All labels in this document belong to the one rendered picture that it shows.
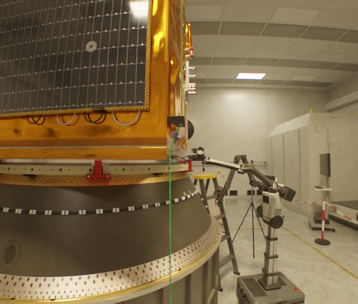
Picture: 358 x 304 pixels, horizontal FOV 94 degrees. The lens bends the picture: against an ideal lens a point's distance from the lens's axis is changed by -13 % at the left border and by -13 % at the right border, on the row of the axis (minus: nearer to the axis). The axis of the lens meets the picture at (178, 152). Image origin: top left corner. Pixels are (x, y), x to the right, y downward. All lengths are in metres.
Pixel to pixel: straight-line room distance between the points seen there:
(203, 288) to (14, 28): 1.81
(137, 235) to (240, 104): 9.03
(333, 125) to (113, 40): 6.99
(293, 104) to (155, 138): 10.19
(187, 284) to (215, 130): 8.31
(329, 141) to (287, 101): 4.14
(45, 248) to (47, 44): 0.92
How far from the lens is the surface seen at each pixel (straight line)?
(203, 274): 1.40
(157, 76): 0.83
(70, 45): 1.00
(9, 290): 1.12
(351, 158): 7.66
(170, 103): 0.82
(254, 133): 9.62
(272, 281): 2.71
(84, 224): 1.04
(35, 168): 1.16
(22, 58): 1.14
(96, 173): 1.04
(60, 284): 1.03
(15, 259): 1.14
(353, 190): 7.77
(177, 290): 1.21
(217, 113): 9.35
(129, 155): 0.79
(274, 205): 2.30
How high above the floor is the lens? 1.74
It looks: 3 degrees up
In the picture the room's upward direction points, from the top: straight up
